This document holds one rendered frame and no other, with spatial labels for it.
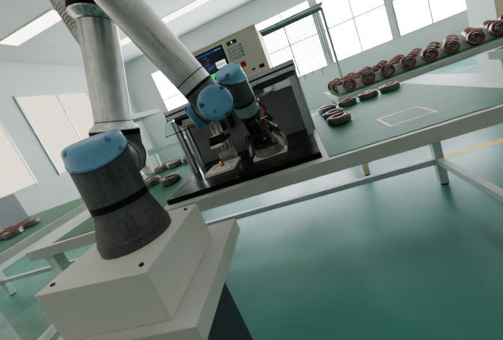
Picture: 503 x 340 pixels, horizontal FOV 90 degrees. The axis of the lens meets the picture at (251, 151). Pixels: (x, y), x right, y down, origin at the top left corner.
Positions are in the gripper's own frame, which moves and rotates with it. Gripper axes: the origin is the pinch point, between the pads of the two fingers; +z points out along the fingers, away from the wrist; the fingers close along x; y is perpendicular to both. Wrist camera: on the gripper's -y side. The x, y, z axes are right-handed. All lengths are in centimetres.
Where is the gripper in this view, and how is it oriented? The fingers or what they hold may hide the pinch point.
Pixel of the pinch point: (269, 148)
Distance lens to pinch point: 92.2
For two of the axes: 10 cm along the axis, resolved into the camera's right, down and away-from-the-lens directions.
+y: 0.6, 7.1, -7.0
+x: 9.3, -3.0, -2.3
